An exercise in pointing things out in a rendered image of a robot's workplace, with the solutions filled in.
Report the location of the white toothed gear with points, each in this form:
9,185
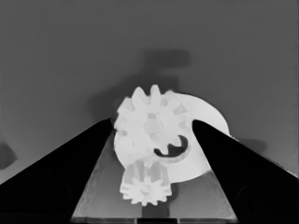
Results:
134,123
154,192

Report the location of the white round carrier with pins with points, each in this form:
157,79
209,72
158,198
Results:
207,113

